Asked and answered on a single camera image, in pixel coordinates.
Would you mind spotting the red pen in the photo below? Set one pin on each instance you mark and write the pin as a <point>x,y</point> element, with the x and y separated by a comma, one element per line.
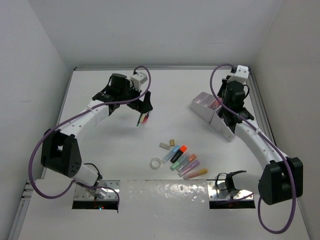
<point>143,121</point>

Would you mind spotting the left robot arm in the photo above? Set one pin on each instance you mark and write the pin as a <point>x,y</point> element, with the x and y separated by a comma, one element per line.
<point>61,148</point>

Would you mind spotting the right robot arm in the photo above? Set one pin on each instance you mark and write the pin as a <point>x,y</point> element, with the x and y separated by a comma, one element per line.
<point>274,185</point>

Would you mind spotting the blue highlighter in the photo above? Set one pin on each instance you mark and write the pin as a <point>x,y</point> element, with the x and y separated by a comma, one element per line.
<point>169,155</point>

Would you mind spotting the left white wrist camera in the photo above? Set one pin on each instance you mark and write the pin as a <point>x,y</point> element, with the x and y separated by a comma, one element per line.
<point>138,79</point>

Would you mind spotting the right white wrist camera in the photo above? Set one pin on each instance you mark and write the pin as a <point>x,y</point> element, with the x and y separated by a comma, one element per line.
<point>241,74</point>

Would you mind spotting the metal base plate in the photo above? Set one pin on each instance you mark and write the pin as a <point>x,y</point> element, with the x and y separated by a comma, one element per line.
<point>217,192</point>
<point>106,192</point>

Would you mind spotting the white pink compartment organizer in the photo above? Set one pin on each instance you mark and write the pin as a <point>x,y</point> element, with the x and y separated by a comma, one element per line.
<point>202,106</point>

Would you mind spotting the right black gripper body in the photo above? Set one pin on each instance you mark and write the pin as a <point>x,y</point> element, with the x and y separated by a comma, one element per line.
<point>222,88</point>

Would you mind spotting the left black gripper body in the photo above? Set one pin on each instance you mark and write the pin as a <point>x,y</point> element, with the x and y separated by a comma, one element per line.
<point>129,92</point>

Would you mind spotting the green highlighter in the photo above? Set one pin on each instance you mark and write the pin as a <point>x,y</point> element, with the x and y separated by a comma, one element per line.
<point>175,165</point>

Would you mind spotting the yellow pink highlighter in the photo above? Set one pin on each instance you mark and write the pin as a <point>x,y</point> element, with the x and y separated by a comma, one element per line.
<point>198,173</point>

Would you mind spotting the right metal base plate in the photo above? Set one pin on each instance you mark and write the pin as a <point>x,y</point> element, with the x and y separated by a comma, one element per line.
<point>217,192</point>

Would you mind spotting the yellow pen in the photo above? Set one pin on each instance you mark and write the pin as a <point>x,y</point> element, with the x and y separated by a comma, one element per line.
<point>141,124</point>

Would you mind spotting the black orange highlighter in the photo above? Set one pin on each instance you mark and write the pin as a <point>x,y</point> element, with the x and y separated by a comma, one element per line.
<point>178,154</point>

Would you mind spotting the tan eraser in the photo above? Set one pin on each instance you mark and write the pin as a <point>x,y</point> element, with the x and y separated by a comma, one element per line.
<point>171,142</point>

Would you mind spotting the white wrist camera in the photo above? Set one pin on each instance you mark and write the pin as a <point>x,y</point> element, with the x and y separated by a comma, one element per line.
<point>138,79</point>
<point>241,74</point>

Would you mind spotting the clear tape roll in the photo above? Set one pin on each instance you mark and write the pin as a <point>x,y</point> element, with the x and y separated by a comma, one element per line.
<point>155,163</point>

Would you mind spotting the purple highlighter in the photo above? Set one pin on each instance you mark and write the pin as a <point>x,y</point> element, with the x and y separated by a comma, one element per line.
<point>188,168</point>

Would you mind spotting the orange pastel highlighter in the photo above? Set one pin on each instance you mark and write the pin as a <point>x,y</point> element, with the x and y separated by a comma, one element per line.
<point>185,162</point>

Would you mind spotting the grey eraser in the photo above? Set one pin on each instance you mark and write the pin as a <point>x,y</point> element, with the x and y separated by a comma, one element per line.
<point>164,146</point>

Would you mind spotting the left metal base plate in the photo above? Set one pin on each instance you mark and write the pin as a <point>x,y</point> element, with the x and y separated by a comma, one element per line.
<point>106,192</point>

